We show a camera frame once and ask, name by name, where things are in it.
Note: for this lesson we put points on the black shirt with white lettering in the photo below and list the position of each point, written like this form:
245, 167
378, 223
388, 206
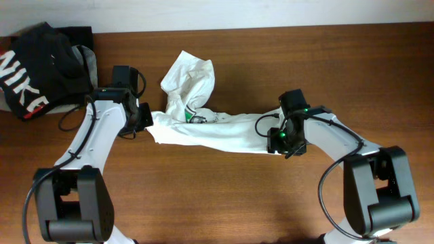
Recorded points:
40, 71

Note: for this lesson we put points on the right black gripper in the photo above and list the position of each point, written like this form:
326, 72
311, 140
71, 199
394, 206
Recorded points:
272, 143

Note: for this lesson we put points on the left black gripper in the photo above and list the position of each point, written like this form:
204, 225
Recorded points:
146, 118

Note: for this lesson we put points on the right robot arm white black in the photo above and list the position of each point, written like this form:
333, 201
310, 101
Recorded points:
379, 195

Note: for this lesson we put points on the white t-shirt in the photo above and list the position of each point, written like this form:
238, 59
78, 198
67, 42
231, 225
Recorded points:
186, 121

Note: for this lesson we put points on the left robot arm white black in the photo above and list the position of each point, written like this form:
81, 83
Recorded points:
72, 200

